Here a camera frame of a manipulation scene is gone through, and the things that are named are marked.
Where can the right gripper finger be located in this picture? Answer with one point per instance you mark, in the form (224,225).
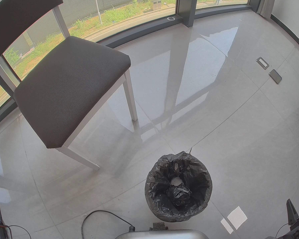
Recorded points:
(292,213)

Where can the black plastic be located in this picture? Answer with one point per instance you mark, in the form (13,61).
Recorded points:
(178,195)

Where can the black plastic bag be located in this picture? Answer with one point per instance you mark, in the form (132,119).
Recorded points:
(154,183)

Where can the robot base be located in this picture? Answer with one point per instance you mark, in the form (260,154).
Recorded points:
(162,234)

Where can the crumpled white paper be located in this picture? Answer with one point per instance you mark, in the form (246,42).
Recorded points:
(176,182)

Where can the window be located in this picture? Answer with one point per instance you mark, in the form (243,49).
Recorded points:
(186,4)

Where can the grey cushioned white-framed chair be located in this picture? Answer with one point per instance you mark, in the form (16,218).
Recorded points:
(64,83)

